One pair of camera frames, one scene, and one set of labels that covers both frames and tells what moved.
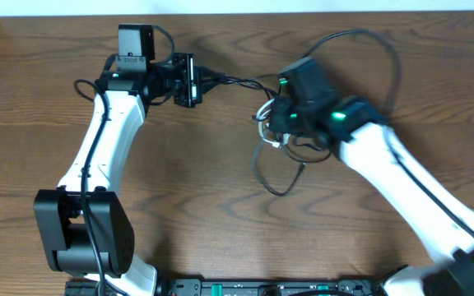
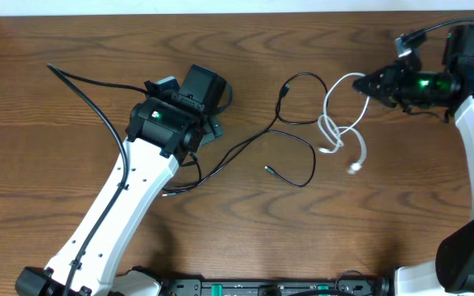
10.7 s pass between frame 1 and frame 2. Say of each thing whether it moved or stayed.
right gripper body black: moved
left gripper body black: moved
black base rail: stayed
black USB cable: moved
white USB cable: moved
